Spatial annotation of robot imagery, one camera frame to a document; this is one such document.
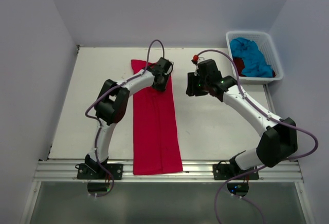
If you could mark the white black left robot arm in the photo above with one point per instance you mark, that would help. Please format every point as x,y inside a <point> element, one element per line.
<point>110,107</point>

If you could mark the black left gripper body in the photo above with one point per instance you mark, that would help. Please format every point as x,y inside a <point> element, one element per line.
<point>162,86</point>

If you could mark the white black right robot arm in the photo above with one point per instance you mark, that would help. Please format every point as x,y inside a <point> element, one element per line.
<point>278,138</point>

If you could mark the aluminium mounting rail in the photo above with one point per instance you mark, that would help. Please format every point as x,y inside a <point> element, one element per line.
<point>184,171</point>

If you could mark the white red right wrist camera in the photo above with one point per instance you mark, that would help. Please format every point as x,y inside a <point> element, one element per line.
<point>197,59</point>

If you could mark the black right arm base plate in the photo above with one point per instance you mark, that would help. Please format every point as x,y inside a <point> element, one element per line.
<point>223,170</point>

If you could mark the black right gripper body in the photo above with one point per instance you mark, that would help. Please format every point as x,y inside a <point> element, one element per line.
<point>197,85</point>

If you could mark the dark red t shirt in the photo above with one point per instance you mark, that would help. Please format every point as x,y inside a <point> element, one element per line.
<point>254,68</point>

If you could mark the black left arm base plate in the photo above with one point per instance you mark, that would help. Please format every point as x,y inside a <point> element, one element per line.
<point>85,173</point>

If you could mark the white plastic laundry basket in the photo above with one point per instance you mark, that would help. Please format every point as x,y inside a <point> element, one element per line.
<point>266,47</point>

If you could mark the pink red t shirt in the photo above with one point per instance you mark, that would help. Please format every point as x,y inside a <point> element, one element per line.
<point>155,138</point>

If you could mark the blue t shirt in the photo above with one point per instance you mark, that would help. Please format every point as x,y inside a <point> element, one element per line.
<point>245,49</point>

